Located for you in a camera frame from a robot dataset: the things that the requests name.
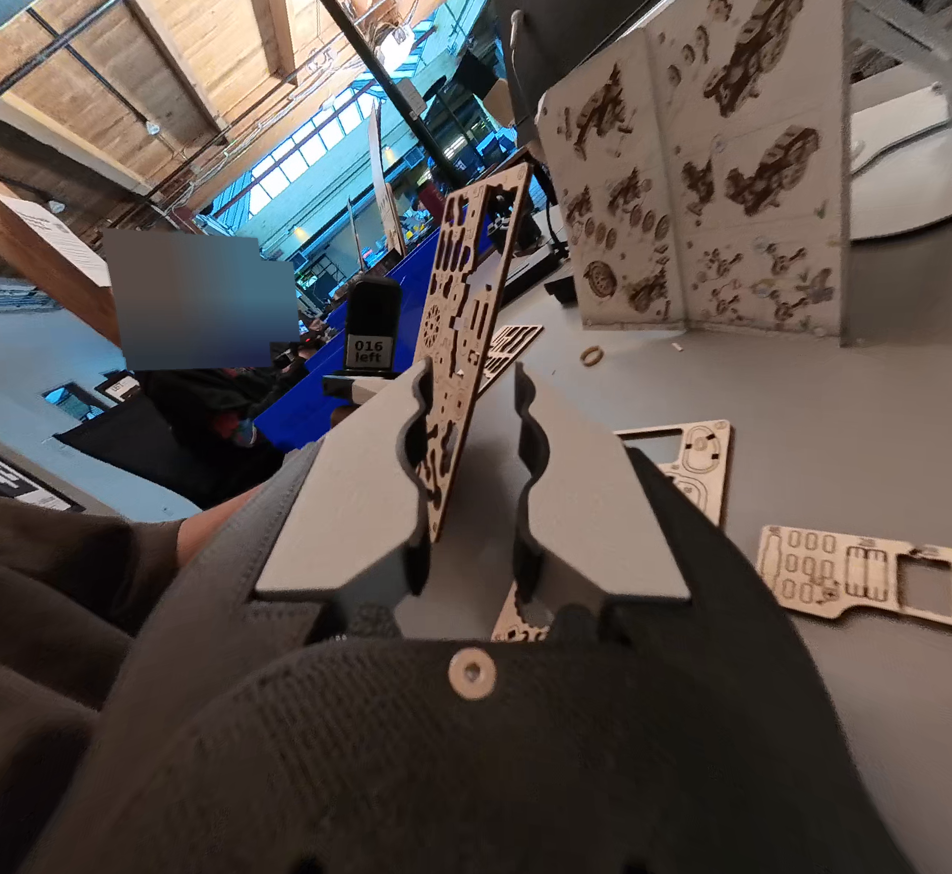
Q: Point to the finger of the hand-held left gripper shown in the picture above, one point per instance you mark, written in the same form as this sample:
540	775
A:
372	390

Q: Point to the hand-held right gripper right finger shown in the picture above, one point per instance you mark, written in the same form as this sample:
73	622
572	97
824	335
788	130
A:
595	517

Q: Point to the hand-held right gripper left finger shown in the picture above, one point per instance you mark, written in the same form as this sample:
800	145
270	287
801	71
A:
342	509

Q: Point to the wooden puzzle sheet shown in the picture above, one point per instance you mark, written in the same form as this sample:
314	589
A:
517	350
465	294
509	625

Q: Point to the person's left forearm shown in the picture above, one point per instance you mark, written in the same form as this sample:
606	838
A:
216	524

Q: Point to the black desk device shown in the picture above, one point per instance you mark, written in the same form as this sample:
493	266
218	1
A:
550	283

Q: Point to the grey desk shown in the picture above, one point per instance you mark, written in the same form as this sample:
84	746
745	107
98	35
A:
818	398

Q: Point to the blue table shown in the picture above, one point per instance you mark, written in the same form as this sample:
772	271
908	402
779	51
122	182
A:
312	405

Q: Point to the wooden puzzle sheet oval parts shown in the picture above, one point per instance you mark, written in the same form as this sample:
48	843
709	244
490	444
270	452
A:
706	487

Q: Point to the wooden puzzle sheet slotted parts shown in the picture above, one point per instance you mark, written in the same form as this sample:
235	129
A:
796	576

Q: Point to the black boom pole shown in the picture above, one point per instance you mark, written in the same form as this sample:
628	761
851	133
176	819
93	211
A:
357	41

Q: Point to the laser-cut plywood parts sheets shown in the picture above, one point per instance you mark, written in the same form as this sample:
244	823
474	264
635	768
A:
744	257

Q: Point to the white paper sign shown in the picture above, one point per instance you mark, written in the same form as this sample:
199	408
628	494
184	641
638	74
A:
59	242

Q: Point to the white monitor stand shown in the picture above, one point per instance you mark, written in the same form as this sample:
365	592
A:
907	182

